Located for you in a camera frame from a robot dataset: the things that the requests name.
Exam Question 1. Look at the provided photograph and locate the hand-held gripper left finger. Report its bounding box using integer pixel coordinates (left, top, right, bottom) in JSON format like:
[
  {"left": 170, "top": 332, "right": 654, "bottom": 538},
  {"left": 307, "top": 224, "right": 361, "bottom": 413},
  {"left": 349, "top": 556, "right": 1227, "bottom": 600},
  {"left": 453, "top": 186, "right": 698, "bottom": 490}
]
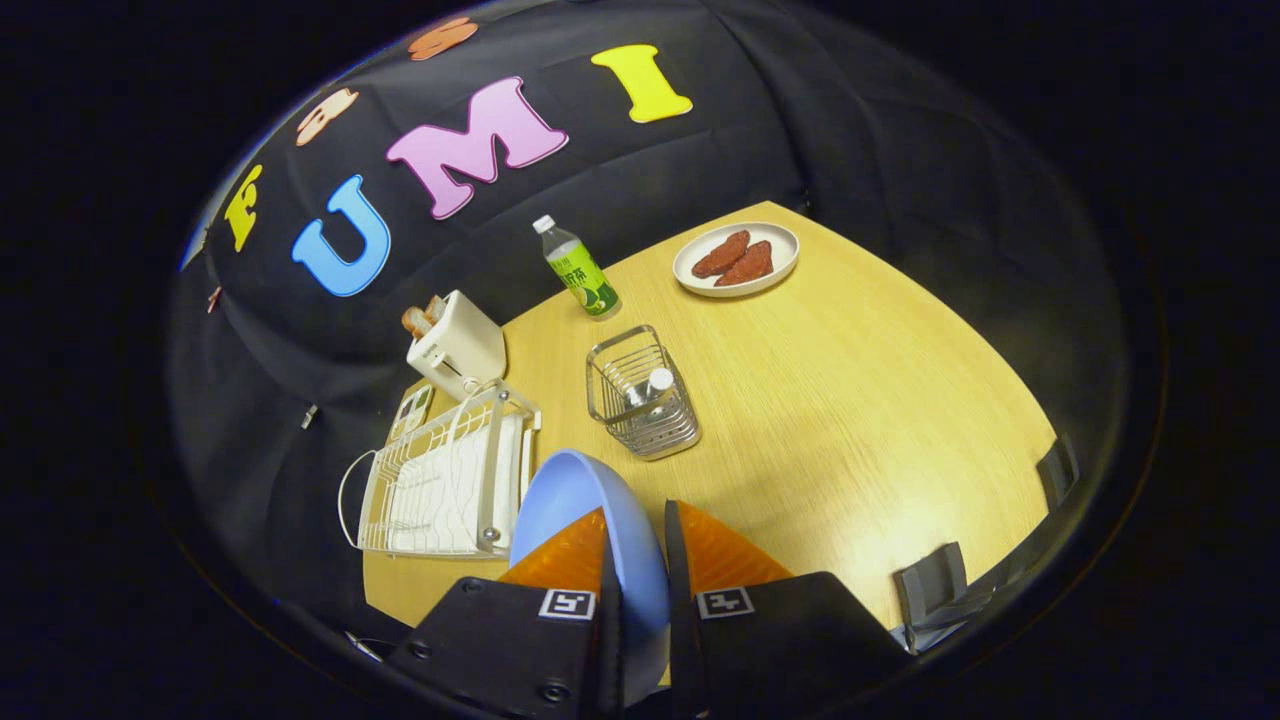
[{"left": 385, "top": 506, "right": 626, "bottom": 719}]

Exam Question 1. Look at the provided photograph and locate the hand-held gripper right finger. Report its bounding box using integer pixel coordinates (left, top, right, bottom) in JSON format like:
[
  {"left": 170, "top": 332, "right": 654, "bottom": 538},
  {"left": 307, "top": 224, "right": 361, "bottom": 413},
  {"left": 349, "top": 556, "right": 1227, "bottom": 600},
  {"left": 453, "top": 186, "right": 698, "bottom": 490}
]
[{"left": 664, "top": 500, "right": 913, "bottom": 719}]

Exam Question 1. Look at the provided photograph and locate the white wire dish rack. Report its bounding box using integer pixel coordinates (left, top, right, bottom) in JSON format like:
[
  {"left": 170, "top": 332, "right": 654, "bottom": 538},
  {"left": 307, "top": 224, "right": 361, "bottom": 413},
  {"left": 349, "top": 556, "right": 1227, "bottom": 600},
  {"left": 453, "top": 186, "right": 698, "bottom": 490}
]
[{"left": 338, "top": 380, "right": 542, "bottom": 559}]

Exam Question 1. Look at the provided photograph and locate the blue plate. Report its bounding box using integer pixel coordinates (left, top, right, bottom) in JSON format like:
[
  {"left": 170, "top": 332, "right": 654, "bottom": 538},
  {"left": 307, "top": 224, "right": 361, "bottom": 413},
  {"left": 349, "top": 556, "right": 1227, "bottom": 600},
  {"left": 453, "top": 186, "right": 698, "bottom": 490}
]
[{"left": 509, "top": 449, "right": 671, "bottom": 706}]

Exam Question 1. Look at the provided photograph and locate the metal wire basket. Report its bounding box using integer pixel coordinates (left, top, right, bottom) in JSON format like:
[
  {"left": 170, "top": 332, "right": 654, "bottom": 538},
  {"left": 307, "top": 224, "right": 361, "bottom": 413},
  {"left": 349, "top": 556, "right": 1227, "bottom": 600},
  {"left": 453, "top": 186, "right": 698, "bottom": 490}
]
[{"left": 586, "top": 324, "right": 702, "bottom": 461}]

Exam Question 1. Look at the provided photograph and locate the metal spoon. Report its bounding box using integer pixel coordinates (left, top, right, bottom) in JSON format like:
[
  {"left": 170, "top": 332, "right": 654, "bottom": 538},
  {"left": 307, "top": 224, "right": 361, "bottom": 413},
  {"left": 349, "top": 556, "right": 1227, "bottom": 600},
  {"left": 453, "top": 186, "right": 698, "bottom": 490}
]
[{"left": 625, "top": 367, "right": 677, "bottom": 411}]

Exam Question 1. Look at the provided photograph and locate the white dish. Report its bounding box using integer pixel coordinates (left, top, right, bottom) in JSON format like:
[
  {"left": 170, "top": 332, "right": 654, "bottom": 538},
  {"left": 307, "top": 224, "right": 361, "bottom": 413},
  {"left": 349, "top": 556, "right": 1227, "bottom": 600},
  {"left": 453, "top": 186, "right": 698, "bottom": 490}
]
[{"left": 672, "top": 221, "right": 800, "bottom": 299}]

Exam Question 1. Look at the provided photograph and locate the black chair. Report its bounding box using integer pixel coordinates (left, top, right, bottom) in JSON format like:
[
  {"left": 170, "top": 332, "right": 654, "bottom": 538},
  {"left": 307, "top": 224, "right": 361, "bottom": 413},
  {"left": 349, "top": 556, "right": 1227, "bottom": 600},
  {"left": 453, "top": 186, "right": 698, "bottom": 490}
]
[{"left": 893, "top": 433, "right": 1083, "bottom": 656}]

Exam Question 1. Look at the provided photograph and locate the divided snack tray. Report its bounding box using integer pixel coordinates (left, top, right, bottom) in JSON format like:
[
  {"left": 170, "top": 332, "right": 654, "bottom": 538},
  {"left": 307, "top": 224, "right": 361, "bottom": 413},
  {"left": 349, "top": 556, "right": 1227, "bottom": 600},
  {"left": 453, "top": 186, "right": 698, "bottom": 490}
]
[{"left": 387, "top": 384, "right": 436, "bottom": 445}]

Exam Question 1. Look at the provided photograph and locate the white toaster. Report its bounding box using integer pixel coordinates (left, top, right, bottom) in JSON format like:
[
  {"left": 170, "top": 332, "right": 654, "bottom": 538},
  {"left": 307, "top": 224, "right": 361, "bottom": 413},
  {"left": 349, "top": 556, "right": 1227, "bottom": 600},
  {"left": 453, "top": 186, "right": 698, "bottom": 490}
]
[{"left": 406, "top": 290, "right": 508, "bottom": 401}]

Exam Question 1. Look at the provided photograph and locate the green tea bottle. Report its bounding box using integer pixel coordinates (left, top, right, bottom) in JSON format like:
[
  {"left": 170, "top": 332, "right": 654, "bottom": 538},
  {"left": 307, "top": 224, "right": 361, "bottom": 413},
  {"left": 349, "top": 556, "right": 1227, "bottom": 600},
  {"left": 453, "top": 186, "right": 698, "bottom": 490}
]
[{"left": 532, "top": 214, "right": 622, "bottom": 321}]

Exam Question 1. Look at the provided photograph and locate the red meat piece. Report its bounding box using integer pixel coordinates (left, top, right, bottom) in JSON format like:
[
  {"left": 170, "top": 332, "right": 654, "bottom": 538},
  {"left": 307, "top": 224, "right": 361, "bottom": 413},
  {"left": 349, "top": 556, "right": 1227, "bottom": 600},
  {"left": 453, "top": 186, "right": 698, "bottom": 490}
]
[
  {"left": 714, "top": 240, "right": 774, "bottom": 288},
  {"left": 691, "top": 230, "right": 751, "bottom": 279}
]

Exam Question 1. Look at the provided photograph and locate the black backdrop cloth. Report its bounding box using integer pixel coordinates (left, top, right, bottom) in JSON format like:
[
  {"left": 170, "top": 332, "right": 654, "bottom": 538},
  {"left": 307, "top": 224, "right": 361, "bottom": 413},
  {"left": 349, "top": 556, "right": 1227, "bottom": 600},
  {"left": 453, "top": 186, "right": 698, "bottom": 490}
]
[{"left": 165, "top": 0, "right": 1131, "bottom": 611}]

